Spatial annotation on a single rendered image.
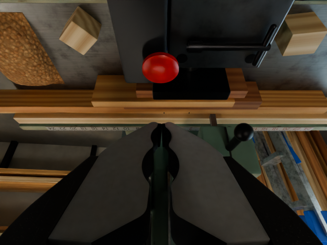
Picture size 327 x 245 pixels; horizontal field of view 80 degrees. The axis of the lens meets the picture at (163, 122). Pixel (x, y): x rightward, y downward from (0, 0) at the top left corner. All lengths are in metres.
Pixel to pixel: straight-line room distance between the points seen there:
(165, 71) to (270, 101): 0.27
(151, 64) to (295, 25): 0.19
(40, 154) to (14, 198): 0.55
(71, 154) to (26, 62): 2.57
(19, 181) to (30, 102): 2.04
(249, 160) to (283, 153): 0.93
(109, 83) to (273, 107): 0.28
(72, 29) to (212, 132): 0.21
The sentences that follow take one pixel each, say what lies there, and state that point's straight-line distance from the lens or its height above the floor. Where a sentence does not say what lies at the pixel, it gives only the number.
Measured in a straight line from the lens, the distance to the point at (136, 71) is 0.19.
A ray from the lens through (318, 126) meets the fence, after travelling 0.47.
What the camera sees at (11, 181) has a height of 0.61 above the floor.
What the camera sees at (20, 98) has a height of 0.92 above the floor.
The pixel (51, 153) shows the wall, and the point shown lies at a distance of 2.96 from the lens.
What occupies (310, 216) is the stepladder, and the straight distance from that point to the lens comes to 1.14.
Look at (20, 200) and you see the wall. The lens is 2.89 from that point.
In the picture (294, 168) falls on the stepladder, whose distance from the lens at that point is 1.17.
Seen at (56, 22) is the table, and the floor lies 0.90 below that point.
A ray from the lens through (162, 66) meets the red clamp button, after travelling 0.16.
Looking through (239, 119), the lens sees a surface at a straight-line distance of 0.38.
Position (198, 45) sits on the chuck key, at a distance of 0.17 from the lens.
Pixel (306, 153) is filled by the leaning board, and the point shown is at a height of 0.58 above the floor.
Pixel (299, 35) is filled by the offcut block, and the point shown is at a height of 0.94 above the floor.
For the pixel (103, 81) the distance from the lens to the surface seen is 0.34.
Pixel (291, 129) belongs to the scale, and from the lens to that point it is 0.44.
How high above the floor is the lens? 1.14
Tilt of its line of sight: 32 degrees down
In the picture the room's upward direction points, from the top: 180 degrees clockwise
